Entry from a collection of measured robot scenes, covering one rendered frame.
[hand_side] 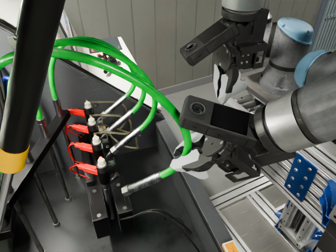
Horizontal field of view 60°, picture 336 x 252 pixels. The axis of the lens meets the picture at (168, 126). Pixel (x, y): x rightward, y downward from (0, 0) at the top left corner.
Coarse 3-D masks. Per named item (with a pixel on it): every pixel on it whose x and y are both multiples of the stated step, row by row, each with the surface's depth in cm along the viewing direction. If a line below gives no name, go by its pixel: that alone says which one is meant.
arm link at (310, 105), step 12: (312, 84) 34; (324, 84) 33; (300, 96) 35; (312, 96) 33; (324, 96) 32; (300, 108) 34; (312, 108) 33; (324, 108) 32; (300, 120) 34; (312, 120) 33; (324, 120) 32; (312, 132) 34; (324, 132) 33
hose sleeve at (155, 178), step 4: (156, 172) 56; (148, 176) 57; (152, 176) 56; (156, 176) 56; (140, 180) 58; (144, 180) 57; (148, 180) 57; (152, 180) 56; (156, 180) 56; (160, 180) 56; (132, 184) 58; (136, 184) 58; (140, 184) 57; (144, 184) 57; (148, 184) 57; (128, 188) 59; (132, 188) 58; (136, 188) 58; (140, 188) 58
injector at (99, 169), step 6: (96, 162) 67; (96, 168) 66; (102, 168) 66; (108, 168) 67; (102, 174) 67; (108, 174) 68; (114, 174) 70; (102, 180) 68; (108, 180) 69; (114, 180) 70; (102, 186) 70; (108, 186) 71; (108, 192) 72; (108, 198) 73; (108, 204) 75; (108, 210) 77; (114, 210) 78; (114, 216) 79
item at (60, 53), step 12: (60, 48) 41; (0, 60) 42; (12, 60) 42; (84, 60) 41; (96, 60) 41; (120, 72) 42; (144, 84) 43; (156, 96) 44; (168, 108) 45; (168, 168) 55
